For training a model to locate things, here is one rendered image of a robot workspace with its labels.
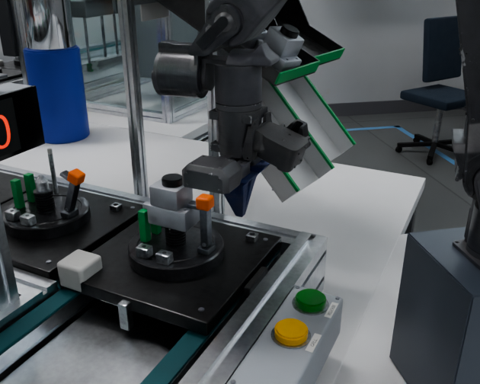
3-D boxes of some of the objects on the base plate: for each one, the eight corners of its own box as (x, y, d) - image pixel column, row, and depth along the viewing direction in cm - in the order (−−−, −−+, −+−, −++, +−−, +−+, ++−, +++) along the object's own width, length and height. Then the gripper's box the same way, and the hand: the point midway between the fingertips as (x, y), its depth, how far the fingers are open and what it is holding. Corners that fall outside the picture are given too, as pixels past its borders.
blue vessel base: (100, 132, 168) (90, 45, 157) (65, 147, 155) (52, 53, 144) (62, 126, 174) (50, 41, 163) (26, 139, 161) (10, 49, 150)
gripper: (248, 83, 74) (249, 187, 80) (175, 116, 58) (184, 241, 65) (289, 87, 71) (287, 193, 77) (225, 123, 56) (228, 252, 62)
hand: (240, 192), depth 70 cm, fingers closed
